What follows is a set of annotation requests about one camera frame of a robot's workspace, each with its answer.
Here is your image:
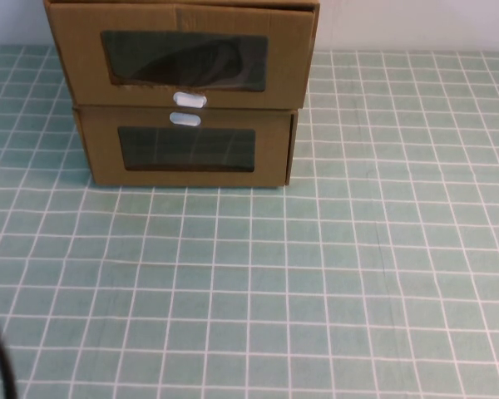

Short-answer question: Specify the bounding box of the cardboard shoe box shell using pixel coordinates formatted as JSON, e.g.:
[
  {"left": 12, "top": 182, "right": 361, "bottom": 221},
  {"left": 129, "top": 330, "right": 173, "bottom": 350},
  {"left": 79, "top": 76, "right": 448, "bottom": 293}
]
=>
[{"left": 42, "top": 0, "right": 320, "bottom": 110}]

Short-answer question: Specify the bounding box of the black cable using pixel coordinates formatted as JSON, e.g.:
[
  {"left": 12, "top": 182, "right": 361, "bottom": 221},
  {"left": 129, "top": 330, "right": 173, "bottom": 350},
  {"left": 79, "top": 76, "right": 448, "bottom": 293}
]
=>
[{"left": 0, "top": 298, "right": 21, "bottom": 399}]

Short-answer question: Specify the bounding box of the green white checked tablecloth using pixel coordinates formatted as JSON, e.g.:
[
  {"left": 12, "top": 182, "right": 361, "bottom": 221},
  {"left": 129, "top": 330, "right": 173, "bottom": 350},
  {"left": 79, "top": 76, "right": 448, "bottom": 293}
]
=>
[{"left": 0, "top": 44, "right": 499, "bottom": 399}]

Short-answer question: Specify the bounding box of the cardboard shoe box with window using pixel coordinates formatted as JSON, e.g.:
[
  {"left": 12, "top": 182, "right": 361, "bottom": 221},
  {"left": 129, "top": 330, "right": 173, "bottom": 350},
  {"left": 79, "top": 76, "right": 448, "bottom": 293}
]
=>
[{"left": 72, "top": 105, "right": 298, "bottom": 189}]

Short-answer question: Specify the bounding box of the white plastic drawer handle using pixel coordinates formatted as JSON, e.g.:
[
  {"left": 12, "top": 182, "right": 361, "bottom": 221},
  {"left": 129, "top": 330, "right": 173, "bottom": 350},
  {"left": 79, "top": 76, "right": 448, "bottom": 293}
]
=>
[
  {"left": 172, "top": 91, "right": 209, "bottom": 110},
  {"left": 168, "top": 111, "right": 202, "bottom": 127}
]

